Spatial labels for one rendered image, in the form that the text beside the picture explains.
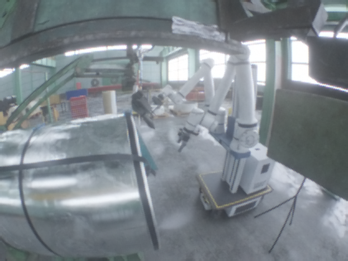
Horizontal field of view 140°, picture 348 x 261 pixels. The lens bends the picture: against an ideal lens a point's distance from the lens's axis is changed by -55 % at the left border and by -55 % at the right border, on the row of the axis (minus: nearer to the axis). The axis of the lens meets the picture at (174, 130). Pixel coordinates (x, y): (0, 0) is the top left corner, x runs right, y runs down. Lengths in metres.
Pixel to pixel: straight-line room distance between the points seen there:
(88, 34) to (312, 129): 0.44
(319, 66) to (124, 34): 0.39
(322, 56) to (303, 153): 0.16
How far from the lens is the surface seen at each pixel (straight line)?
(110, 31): 0.36
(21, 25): 0.48
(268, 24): 0.37
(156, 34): 0.37
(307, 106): 0.21
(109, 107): 5.76
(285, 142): 0.23
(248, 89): 1.01
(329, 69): 0.28
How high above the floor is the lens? 1.57
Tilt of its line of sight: 20 degrees down
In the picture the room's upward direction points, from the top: straight up
